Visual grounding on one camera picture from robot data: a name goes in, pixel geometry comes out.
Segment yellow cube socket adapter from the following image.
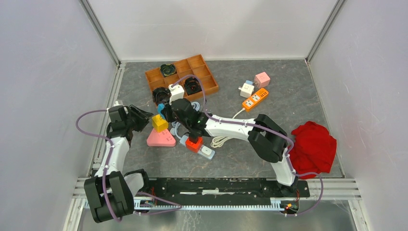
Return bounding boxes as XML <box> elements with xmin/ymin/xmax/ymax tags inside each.
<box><xmin>152</xmin><ymin>114</ymin><xmax>168</xmax><ymax>132</ymax></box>

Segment red cube socket adapter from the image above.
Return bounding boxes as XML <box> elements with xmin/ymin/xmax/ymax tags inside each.
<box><xmin>185</xmin><ymin>137</ymin><xmax>203</xmax><ymax>153</ymax></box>

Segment light blue power strip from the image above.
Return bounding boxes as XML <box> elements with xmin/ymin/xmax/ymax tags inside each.
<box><xmin>170</xmin><ymin>128</ymin><xmax>215</xmax><ymax>160</ymax></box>

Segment blue square plug adapter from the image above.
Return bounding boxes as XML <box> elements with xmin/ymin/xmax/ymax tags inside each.
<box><xmin>157</xmin><ymin>103</ymin><xmax>166</xmax><ymax>120</ymax></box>

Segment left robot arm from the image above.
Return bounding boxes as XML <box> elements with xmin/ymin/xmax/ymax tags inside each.
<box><xmin>84</xmin><ymin>104</ymin><xmax>153</xmax><ymax>223</ymax></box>

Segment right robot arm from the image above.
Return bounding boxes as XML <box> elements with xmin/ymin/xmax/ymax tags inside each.
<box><xmin>158</xmin><ymin>98</ymin><xmax>297</xmax><ymax>196</ymax></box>

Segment rolled dark floral tie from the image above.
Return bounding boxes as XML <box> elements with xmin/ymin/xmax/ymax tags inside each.
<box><xmin>152</xmin><ymin>87</ymin><xmax>171</xmax><ymax>106</ymax></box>

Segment pink triangular power strip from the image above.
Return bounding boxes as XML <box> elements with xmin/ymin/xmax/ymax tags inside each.
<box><xmin>146</xmin><ymin>128</ymin><xmax>176</xmax><ymax>147</ymax></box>

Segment rolled dark orange-patterned tie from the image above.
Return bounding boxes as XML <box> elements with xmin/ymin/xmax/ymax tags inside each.
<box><xmin>184</xmin><ymin>77</ymin><xmax>202</xmax><ymax>95</ymax></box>

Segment rolled green-patterned tie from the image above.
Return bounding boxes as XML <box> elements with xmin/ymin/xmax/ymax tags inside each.
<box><xmin>160</xmin><ymin>64</ymin><xmax>177</xmax><ymax>77</ymax></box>

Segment wooden compartment tray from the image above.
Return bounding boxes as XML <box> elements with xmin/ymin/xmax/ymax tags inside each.
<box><xmin>145</xmin><ymin>54</ymin><xmax>219</xmax><ymax>101</ymax></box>

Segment white cube socket adapter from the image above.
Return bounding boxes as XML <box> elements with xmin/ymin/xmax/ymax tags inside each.
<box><xmin>238</xmin><ymin>83</ymin><xmax>255</xmax><ymax>99</ymax></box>

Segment orange power strip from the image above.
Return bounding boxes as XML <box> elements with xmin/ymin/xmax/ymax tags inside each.
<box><xmin>242</xmin><ymin>88</ymin><xmax>269</xmax><ymax>112</ymax></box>

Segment pink cube socket adapter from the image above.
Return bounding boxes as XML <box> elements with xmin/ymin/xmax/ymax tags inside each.
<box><xmin>254</xmin><ymin>72</ymin><xmax>270</xmax><ymax>89</ymax></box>

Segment red cloth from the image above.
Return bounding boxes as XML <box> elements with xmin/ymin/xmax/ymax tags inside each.
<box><xmin>290</xmin><ymin>121</ymin><xmax>337</xmax><ymax>180</ymax></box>

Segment light blue coiled cable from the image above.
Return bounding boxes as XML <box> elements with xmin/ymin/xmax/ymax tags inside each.
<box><xmin>170</xmin><ymin>101</ymin><xmax>202</xmax><ymax>136</ymax></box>

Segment white power strip cable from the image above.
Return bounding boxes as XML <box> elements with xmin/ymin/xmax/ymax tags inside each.
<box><xmin>210</xmin><ymin>108</ymin><xmax>246</xmax><ymax>149</ymax></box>

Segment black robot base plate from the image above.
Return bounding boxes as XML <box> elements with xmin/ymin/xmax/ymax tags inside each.
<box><xmin>140</xmin><ymin>177</ymin><xmax>310</xmax><ymax>206</ymax></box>

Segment white cable tray rail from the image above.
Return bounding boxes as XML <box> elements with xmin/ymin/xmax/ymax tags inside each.
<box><xmin>134</xmin><ymin>197</ymin><xmax>284</xmax><ymax>212</ymax></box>

